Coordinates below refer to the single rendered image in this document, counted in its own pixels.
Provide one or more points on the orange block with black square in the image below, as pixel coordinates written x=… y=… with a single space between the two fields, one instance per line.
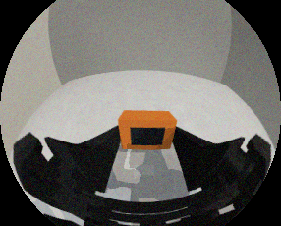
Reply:
x=146 y=130

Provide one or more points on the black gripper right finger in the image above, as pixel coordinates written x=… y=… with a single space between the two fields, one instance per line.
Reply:
x=198 y=157

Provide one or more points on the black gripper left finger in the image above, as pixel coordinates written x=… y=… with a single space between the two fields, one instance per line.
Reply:
x=94 y=158

